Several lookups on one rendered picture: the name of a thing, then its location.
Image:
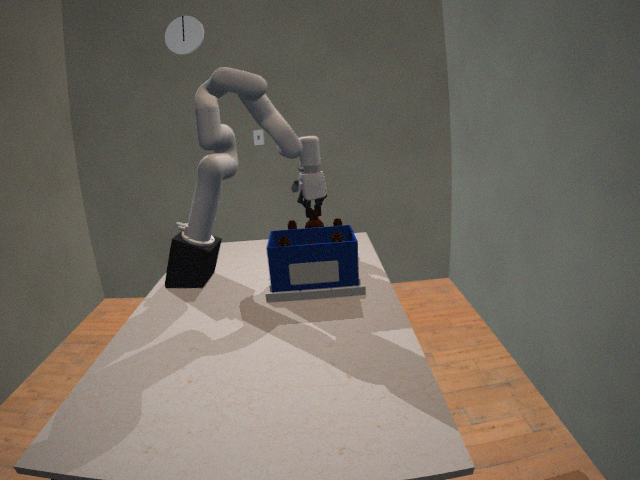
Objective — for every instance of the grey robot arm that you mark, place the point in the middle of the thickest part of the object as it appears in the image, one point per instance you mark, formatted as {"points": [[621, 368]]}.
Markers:
{"points": [[212, 135]]}

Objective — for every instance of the dark blue crate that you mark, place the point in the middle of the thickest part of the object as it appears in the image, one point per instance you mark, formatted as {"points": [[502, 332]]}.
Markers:
{"points": [[322, 265]]}

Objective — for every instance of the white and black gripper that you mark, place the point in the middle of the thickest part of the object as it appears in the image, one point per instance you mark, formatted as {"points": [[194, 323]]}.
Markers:
{"points": [[314, 185]]}

